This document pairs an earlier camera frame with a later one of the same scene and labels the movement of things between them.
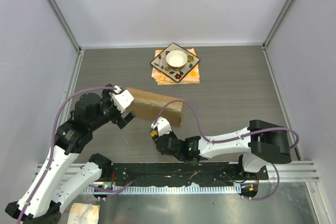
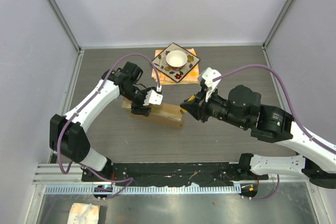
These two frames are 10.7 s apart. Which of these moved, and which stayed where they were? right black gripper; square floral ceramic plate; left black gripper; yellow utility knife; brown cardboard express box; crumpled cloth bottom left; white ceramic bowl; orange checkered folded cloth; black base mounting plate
Moved: left black gripper; brown cardboard express box; right black gripper; yellow utility knife
Stayed: square floral ceramic plate; white ceramic bowl; black base mounting plate; crumpled cloth bottom left; orange checkered folded cloth
